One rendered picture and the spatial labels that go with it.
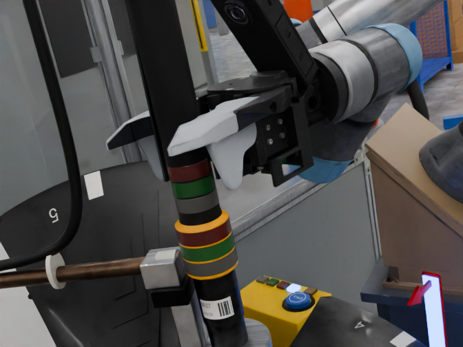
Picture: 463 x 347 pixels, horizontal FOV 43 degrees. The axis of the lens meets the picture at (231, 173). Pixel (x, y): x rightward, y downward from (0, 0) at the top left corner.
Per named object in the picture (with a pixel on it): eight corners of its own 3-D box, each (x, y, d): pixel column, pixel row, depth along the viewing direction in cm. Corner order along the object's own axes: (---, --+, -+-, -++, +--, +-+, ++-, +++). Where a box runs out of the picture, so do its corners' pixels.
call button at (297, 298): (282, 308, 98) (280, 299, 98) (296, 297, 101) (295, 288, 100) (301, 314, 95) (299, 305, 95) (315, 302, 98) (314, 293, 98)
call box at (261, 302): (236, 350, 107) (224, 299, 103) (271, 321, 113) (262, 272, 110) (306, 379, 96) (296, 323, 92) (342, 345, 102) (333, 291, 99)
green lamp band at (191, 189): (168, 200, 45) (165, 186, 44) (178, 184, 48) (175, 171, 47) (211, 195, 44) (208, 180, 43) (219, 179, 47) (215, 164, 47)
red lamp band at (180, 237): (172, 250, 45) (168, 235, 45) (184, 226, 49) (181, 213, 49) (227, 244, 44) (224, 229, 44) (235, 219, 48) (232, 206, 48)
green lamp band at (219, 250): (176, 265, 46) (172, 250, 45) (188, 239, 50) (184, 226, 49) (230, 259, 45) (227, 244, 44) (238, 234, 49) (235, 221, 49)
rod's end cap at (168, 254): (151, 258, 47) (175, 255, 47) (158, 247, 49) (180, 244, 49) (157, 280, 48) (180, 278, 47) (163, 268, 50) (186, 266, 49)
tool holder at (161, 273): (160, 384, 48) (130, 279, 45) (180, 333, 55) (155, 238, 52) (269, 377, 46) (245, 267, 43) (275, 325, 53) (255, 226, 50)
